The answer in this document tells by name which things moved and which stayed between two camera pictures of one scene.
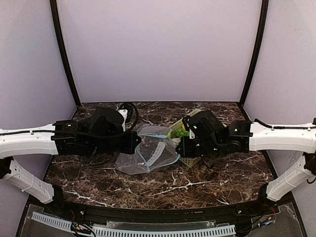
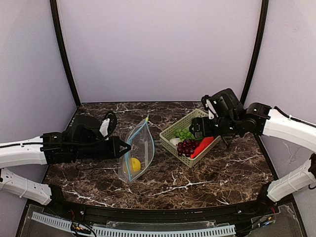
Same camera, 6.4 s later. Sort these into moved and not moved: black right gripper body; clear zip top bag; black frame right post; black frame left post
Moved: clear zip top bag; black right gripper body
Not moved: black frame right post; black frame left post
